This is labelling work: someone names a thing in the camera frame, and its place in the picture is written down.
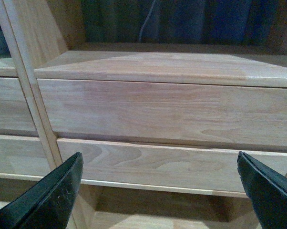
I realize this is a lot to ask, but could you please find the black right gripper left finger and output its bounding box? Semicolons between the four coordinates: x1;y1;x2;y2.
0;152;83;229

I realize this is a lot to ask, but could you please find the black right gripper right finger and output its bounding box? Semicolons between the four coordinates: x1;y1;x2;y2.
237;151;287;229

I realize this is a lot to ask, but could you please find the lower left wooden drawer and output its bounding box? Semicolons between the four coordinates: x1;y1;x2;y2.
0;135;51;180

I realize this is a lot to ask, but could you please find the wooden drawer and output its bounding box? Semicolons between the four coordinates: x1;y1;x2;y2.
38;79;287;148
57;138;287;197
0;77;38;136
0;135;51;180

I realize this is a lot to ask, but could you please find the upper right wooden drawer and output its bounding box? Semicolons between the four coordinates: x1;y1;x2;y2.
38;79;287;148

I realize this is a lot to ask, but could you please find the lower right wooden drawer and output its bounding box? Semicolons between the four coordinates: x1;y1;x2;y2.
57;138;287;197

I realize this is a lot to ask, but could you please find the upper left wooden drawer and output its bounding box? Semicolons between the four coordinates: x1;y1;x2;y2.
0;77;38;136

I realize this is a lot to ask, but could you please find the wooden bookshelf unit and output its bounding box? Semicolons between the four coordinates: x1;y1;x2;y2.
0;0;287;229

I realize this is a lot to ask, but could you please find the grey hanging cable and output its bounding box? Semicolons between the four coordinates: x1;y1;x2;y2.
138;0;157;41

